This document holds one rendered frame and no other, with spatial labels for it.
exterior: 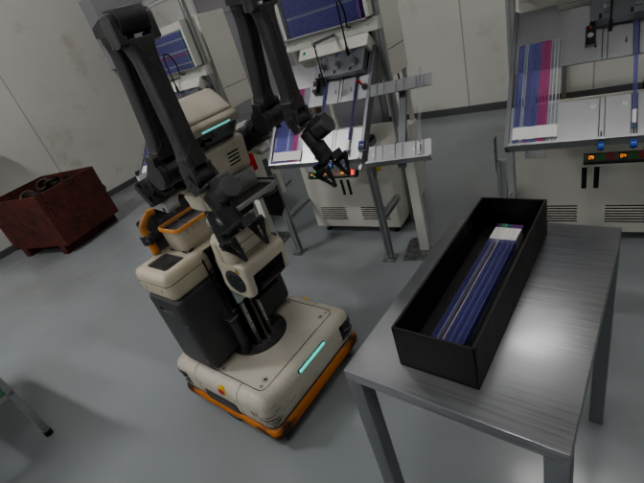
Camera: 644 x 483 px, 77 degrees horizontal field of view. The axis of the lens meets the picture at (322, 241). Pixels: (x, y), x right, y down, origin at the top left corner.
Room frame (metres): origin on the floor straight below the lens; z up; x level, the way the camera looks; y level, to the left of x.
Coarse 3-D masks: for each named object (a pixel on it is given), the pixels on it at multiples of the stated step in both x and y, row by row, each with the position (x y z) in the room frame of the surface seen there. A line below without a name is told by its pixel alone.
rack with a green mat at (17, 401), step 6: (0, 378) 1.65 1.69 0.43; (0, 384) 1.64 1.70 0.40; (6, 384) 1.65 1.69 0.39; (0, 390) 1.67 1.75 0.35; (6, 390) 1.64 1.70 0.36; (12, 390) 1.65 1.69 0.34; (0, 396) 1.63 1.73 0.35; (6, 396) 1.63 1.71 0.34; (12, 396) 1.64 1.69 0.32; (18, 396) 1.66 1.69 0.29; (0, 402) 1.60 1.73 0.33; (18, 402) 1.64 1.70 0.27; (24, 402) 1.65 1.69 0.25; (24, 408) 1.64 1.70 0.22; (30, 408) 1.65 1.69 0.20; (30, 414) 1.64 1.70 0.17; (36, 420) 1.64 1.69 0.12; (42, 426) 1.64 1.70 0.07; (48, 426) 1.66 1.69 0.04; (42, 432) 1.64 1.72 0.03; (48, 432) 1.64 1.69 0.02
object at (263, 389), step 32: (288, 320) 1.58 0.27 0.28; (320, 320) 1.50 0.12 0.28; (256, 352) 1.44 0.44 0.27; (288, 352) 1.36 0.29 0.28; (320, 352) 1.36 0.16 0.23; (192, 384) 1.54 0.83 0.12; (224, 384) 1.31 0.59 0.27; (256, 384) 1.24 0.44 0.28; (288, 384) 1.21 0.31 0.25; (320, 384) 1.31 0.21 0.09; (256, 416) 1.17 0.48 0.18; (288, 416) 1.17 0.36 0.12
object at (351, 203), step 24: (408, 120) 2.99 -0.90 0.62; (384, 144) 2.64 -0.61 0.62; (312, 168) 2.83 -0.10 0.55; (336, 168) 2.70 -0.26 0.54; (384, 168) 2.48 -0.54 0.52; (312, 192) 2.87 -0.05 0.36; (336, 192) 2.74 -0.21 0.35; (360, 192) 2.62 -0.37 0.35; (384, 192) 2.51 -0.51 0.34; (336, 216) 2.77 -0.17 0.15; (360, 216) 2.65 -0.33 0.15
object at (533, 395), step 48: (576, 240) 0.85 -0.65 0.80; (528, 288) 0.73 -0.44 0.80; (576, 288) 0.69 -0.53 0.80; (384, 336) 0.73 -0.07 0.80; (528, 336) 0.60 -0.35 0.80; (576, 336) 0.56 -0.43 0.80; (384, 384) 0.60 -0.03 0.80; (432, 384) 0.56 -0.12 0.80; (528, 384) 0.49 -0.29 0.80; (576, 384) 0.46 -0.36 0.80; (384, 432) 0.66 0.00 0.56; (528, 432) 0.41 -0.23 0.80; (576, 432) 0.39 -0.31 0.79; (384, 480) 0.67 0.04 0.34
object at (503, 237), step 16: (512, 224) 0.95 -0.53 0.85; (496, 240) 0.90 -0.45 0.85; (512, 240) 0.88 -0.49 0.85; (480, 256) 0.85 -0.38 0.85; (496, 256) 0.83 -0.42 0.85; (512, 256) 0.84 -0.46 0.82; (480, 272) 0.79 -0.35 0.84; (496, 272) 0.77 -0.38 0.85; (464, 288) 0.75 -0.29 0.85; (480, 288) 0.74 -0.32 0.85; (496, 288) 0.75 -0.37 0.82; (464, 304) 0.70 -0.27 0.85; (480, 304) 0.69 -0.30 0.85; (448, 320) 0.67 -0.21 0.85; (464, 320) 0.66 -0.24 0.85; (480, 320) 0.67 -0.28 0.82; (448, 336) 0.62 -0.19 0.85; (464, 336) 0.61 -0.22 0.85
